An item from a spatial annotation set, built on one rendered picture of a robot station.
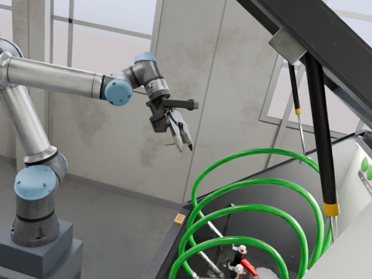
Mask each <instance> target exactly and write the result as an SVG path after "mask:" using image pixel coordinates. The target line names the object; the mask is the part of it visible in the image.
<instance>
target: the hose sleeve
mask: <svg viewBox="0 0 372 279"><path fill-rule="evenodd" d="M205 226H206V227H207V228H208V229H209V230H210V231H211V232H212V233H213V234H214V236H215V237H216V238H219V237H223V236H222V234H221V233H220V232H219V231H218V230H217V228H216V227H215V226H214V225H213V224H212V223H211V222H210V221H209V222H207V223H206V224H205Z"/></svg>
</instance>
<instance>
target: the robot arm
mask: <svg viewBox="0 0 372 279"><path fill-rule="evenodd" d="M133 62H134V65H132V66H130V67H127V68H125V69H123V70H120V71H118V72H116V73H114V74H110V75H104V74H99V73H93V72H90V71H85V70H79V69H74V68H69V67H65V66H60V65H54V64H49V63H44V62H40V61H35V60H29V59H24V58H23V54H22V52H21V50H20V49H19V48H18V46H17V45H16V44H14V43H13V42H12V41H10V40H8V39H5V38H0V102H1V104H2V106H3V108H4V110H5V112H6V114H7V116H8V118H9V120H10V122H11V124H12V127H13V129H14V131H15V133H16V135H17V137H18V139H19V141H20V143H21V145H22V147H23V149H24V152H25V157H24V159H23V161H24V163H25V165H26V167H27V168H24V169H22V170H21V171H20V172H19V173H18V174H17V176H16V178H15V184H14V190H15V206H16V217H15V220H14V222H13V225H12V227H11V239H12V241H13V242H14V243H15V244H17V245H20V246H24V247H36V246H40V245H44V244H47V243H49V242H50V241H52V240H53V239H54V238H56V236H57V235H58V233H59V228H60V224H59V220H58V218H57V217H56V214H55V194H56V192H57V190H58V188H59V186H60V184H61V182H62V180H63V178H64V177H65V175H66V172H67V168H68V163H67V160H66V158H65V157H64V156H63V155H62V154H61V153H59V152H58V150H57V148H56V147H53V146H51V145H50V143H49V141H48V138H47V136H46V134H45V132H44V129H43V126H42V124H41V122H40V120H39V117H38V115H37V113H36V111H35V108H34V106H33V104H32V101H31V99H30V97H29V95H28V92H27V89H26V88H25V86H28V87H34V88H38V89H44V90H50V91H56V92H62V93H66V94H72V95H78V96H83V97H89V98H93V99H99V100H106V101H108V102H109V103H110V104H112V105H114V106H123V105H125V104H127V103H128V102H129V100H130V99H131V97H132V94H133V90H134V89H136V88H138V87H140V86H142V85H143V86H144V88H145V91H146V93H147V96H148V98H149V99H150V100H149V101H148V102H146V105H147V107H150V109H151V111H152V114H153V115H152V116H151V118H149V120H150V122H151V124H152V127H153V129H154V132H155V133H156V132H157V133H165V132H167V137H166V138H165V139H164V141H163V144H164V145H165V146H170V145H174V144H176V146H177V148H178V149H179V151H180V153H182V152H183V146H184V145H183V144H185V143H187V144H188V147H189V149H190V150H191V151H192V150H193V144H192V139H191V136H190V133H189V130H188V128H187V125H186V123H185V122H184V120H183V118H182V116H181V114H180V112H179V111H178V110H177V108H184V109H187V110H189V111H192V110H194V109H198V108H199V102H197V101H194V100H193V99H189V100H187V101H185V100H171V99H168V98H170V96H171V95H170V92H169V88H168V86H167V83H166V81H165V79H164V77H163V74H162V72H161V70H160V67H159V63H158V62H157V60H156V58H155V56H154V55H153V54H152V53H151V52H148V51H145V52H142V53H139V54H138V55H137V56H135V57H134V60H133ZM177 125H178V126H179V127H177Z"/></svg>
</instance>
